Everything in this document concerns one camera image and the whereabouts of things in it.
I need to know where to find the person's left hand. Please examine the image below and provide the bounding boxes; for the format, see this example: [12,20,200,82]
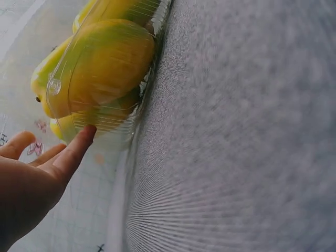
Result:
[0,125,97,252]

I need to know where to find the yellow green mango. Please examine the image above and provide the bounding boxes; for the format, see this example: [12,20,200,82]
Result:
[71,0,161,35]
[30,36,79,119]
[68,19,156,117]
[49,115,76,141]

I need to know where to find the clear plastic clamshell container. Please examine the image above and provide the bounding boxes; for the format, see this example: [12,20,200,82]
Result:
[46,0,173,145]

